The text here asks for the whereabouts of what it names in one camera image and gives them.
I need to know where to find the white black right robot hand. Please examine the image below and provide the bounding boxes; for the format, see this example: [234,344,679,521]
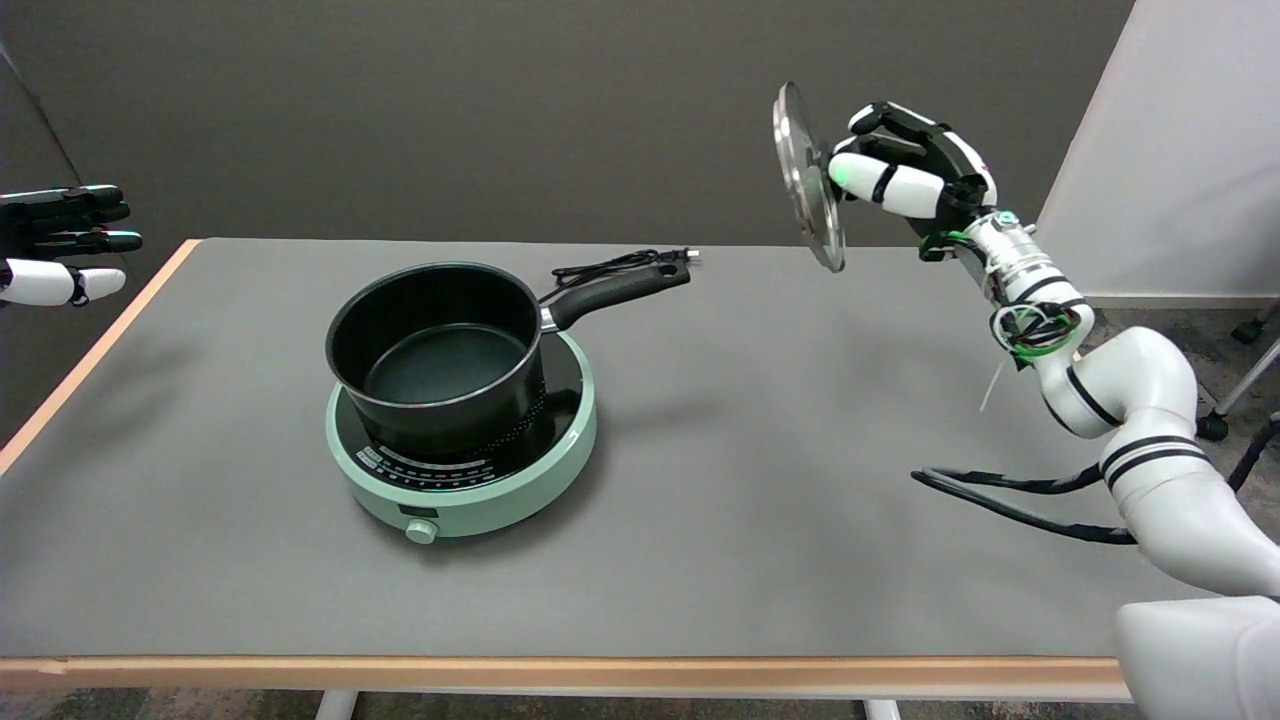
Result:
[828,100,999,249]

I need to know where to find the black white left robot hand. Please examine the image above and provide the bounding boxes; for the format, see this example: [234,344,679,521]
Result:
[0,185,143,308]

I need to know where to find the glass pot lid steel rim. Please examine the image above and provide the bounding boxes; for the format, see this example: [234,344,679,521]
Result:
[772,82,847,273]

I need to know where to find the grey table mat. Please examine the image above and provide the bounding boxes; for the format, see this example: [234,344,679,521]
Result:
[0,238,1216,659]

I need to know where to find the chair base with black casters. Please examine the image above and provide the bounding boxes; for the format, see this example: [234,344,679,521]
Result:
[1195,300,1280,443]

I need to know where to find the mint green induction cooker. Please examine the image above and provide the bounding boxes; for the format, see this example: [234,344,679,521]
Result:
[325,330,599,546]

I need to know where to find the wood-edged table white legs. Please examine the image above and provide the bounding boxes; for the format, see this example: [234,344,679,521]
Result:
[0,238,1216,720]

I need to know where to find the black cooker power cord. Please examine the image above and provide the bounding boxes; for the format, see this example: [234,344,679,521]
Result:
[552,248,701,291]

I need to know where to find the thin black robot cable loop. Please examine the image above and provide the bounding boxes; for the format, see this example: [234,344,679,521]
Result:
[912,465,1141,546]

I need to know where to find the black saucepan with handle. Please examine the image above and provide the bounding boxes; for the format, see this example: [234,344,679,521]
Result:
[325,262,693,463]

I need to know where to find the thick black sleeved robot cable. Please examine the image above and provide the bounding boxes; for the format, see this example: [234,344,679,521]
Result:
[1225,415,1280,491]

